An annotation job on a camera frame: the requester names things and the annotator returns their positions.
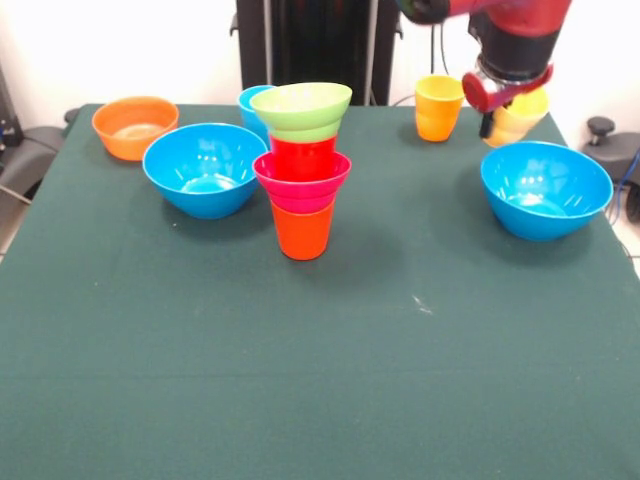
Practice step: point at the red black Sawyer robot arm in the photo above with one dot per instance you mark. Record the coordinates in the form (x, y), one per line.
(520, 35)

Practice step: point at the green bowl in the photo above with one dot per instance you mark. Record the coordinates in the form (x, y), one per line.
(300, 110)

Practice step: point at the light orange cup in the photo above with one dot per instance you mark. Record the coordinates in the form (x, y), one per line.
(437, 110)

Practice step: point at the yellow cup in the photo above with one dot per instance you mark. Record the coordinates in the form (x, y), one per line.
(520, 122)

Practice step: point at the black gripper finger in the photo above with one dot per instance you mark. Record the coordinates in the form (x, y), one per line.
(485, 125)
(508, 104)

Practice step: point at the large blue bowl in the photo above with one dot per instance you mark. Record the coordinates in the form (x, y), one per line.
(545, 185)
(200, 170)

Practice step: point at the blue cup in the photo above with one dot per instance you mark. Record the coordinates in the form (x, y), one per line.
(250, 112)

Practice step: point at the pink bowl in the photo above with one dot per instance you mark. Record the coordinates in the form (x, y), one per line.
(305, 192)

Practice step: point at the orange bowl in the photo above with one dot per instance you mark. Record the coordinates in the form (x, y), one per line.
(125, 125)

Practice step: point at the red cup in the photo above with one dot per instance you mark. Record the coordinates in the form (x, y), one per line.
(302, 155)

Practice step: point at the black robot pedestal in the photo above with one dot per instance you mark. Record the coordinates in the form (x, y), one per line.
(310, 50)

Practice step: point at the grey pedestal foot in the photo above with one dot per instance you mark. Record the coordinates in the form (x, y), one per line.
(620, 155)
(30, 150)

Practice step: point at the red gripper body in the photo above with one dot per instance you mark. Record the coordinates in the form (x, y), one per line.
(480, 92)

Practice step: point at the dark green tablecloth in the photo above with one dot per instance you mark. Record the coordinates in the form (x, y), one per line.
(320, 350)

